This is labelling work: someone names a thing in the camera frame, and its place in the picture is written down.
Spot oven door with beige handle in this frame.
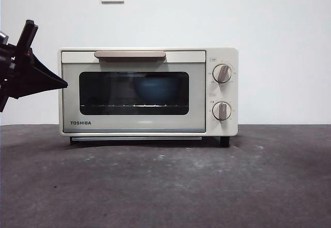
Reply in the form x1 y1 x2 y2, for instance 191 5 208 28
61 50 207 133

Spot blue ribbed bowl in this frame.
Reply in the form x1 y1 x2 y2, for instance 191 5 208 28
132 76 179 103

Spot cream oven knob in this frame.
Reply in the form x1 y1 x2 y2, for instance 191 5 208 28
212 64 233 84
212 101 232 121

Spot cream Toshiba toaster oven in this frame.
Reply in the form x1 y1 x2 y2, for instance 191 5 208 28
58 47 239 148

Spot metal wire oven rack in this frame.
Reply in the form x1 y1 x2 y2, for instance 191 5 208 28
79 103 189 109

